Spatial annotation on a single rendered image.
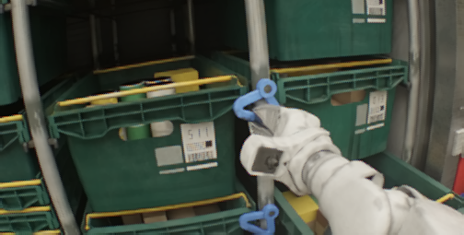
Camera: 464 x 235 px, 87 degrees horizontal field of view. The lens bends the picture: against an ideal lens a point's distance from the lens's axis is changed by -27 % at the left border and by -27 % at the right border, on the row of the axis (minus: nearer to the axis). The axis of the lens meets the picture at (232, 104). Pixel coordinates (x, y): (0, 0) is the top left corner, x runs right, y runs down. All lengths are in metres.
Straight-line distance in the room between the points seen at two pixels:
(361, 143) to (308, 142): 0.45
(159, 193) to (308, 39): 0.45
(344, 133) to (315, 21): 0.28
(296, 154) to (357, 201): 0.14
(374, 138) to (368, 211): 0.60
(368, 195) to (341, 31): 0.51
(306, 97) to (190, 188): 0.30
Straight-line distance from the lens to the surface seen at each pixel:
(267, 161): 0.37
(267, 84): 0.59
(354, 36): 0.76
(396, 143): 1.02
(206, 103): 0.61
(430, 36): 0.84
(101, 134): 0.61
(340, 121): 0.76
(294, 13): 0.67
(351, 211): 0.29
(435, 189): 0.84
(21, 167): 0.71
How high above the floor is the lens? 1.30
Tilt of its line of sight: 15 degrees down
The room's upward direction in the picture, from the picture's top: 5 degrees counter-clockwise
